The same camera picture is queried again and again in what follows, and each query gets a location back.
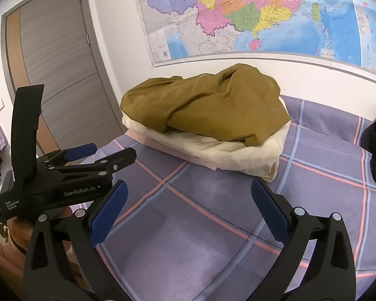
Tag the person's left hand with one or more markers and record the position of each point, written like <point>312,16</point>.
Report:
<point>18,232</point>

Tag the grey wooden door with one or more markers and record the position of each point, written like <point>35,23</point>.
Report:
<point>56,53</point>

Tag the white light switch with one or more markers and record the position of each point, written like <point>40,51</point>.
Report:
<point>0,104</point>

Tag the olive green jacket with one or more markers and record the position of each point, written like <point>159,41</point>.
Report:
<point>206,106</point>

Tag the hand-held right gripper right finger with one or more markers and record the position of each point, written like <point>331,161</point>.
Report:
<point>271,213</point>

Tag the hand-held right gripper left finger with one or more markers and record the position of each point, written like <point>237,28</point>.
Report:
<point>108,213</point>

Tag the person's left forearm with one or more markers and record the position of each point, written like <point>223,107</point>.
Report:
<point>3,257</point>

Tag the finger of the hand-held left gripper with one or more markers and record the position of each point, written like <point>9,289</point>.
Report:
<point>119,160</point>
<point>81,151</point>

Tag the colourful wall map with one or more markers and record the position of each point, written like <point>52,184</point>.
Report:
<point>238,12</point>

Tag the pink folded cloth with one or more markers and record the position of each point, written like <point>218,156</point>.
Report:
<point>163,149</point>

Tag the purple plaid bed sheet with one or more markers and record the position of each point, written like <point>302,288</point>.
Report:
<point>206,213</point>

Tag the cream puffy cloth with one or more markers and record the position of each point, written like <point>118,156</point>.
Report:
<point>222,153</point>

